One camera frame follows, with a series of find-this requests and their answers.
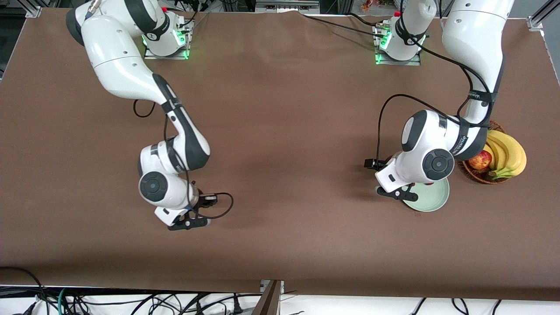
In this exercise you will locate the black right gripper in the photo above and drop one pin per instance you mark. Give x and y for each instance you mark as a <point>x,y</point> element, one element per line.
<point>202,201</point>

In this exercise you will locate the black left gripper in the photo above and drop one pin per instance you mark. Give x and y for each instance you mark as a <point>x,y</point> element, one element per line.
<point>379,165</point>

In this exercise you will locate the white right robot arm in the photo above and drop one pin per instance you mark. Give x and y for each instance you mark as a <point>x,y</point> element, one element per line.
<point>118,57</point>

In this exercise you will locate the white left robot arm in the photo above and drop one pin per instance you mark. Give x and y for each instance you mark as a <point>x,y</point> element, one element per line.
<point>472,35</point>

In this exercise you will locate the pale green round plate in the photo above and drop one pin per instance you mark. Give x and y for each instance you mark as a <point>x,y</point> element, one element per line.
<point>431,199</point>

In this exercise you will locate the brown table cover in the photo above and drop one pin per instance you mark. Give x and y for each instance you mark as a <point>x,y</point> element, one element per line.
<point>280,131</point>

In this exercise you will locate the brown wicker fruit basket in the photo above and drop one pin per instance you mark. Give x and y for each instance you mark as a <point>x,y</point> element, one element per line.
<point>479,177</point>

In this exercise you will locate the red yellow apple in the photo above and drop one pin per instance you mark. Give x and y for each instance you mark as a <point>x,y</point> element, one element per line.
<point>481,161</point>

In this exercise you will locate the yellow banana bunch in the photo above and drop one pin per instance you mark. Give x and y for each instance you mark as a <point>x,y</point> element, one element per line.
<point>512,153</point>

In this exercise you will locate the colourful small items pile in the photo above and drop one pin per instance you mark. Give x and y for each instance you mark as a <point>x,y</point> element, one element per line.
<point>372,5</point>

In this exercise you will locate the grey metal box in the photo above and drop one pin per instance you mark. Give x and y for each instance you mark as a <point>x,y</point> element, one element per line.
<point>284,6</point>

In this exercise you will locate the brown metal post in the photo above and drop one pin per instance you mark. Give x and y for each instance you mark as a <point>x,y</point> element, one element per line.
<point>269,302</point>

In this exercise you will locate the aluminium frame profile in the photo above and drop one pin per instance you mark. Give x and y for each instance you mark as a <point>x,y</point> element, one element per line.
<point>34,12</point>
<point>540,17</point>

